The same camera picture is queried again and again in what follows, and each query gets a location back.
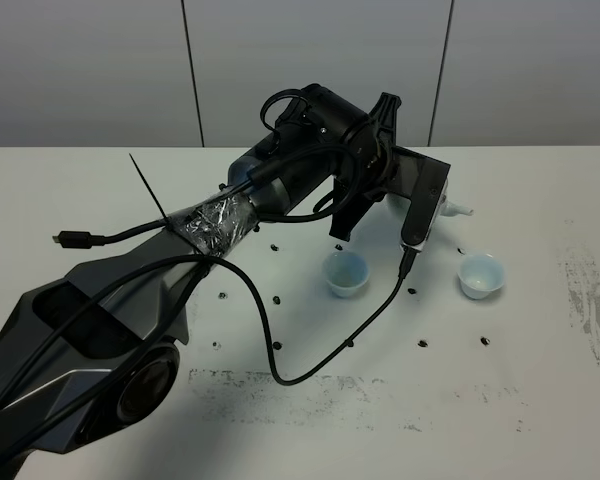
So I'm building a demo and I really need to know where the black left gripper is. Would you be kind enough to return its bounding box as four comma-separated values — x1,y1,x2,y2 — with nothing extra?
329,92,402,241

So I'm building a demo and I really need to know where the light blue porcelain teapot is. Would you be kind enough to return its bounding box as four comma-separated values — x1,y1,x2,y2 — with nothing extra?
386,184,474,221

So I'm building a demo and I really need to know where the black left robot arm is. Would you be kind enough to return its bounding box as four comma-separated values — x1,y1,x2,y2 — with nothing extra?
0,84,401,479

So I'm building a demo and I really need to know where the left light blue teacup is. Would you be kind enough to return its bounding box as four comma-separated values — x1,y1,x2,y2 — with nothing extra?
322,251,370,298

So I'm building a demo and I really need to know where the light blue teacup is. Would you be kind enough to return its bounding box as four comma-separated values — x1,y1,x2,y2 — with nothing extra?
457,253,505,300
322,251,370,298

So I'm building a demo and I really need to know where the right light blue teacup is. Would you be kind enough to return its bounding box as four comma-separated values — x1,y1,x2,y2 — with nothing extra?
457,253,505,300

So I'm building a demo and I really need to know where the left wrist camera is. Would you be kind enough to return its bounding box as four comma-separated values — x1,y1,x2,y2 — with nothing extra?
387,146,451,251

